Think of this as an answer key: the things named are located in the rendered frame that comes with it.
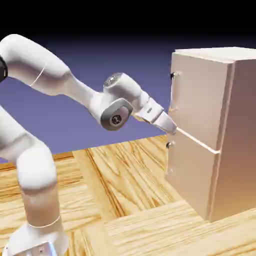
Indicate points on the light wood cabinet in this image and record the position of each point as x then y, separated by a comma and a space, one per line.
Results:
236, 128

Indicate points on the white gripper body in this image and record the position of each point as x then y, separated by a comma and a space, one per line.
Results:
164, 121

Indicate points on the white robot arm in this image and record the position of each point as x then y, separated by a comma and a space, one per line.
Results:
50, 76

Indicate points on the large light wood cabinet door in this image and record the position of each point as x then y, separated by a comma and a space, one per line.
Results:
200, 100

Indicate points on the small light wood cabinet door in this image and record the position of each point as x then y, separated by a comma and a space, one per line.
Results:
192, 172

